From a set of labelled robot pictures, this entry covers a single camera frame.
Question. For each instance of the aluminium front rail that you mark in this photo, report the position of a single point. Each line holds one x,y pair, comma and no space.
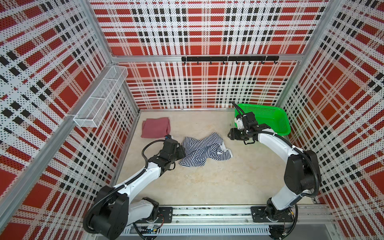
241,215

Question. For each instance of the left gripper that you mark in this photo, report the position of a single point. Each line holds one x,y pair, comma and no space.
180,149

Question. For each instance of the black hook rail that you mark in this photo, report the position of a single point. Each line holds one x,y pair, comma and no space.
210,59

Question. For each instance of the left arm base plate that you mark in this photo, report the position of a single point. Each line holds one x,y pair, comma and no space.
164,215

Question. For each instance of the green plastic basket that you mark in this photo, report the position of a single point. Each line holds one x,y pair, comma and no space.
274,117

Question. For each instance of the striped tank top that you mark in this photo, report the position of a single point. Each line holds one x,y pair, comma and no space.
198,151

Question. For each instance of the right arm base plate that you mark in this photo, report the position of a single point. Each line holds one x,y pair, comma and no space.
258,213

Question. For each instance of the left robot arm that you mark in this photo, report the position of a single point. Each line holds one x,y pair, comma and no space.
114,207

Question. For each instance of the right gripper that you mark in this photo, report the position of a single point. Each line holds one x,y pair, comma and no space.
234,134

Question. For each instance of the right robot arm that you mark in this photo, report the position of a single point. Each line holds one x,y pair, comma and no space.
302,176

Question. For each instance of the maroon tank top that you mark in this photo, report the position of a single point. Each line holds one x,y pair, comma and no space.
156,128

